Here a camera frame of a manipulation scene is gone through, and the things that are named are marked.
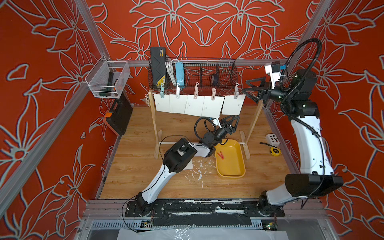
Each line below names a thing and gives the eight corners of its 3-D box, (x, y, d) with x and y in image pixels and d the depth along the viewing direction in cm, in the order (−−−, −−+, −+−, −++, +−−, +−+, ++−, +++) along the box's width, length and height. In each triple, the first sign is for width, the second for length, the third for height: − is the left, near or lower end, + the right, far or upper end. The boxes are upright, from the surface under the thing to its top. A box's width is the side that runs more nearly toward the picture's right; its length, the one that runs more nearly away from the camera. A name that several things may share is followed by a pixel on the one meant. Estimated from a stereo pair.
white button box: (267, 146, 97) (269, 144, 95) (263, 136, 102) (264, 133, 100) (278, 146, 97) (280, 144, 95) (274, 135, 102) (275, 133, 100)
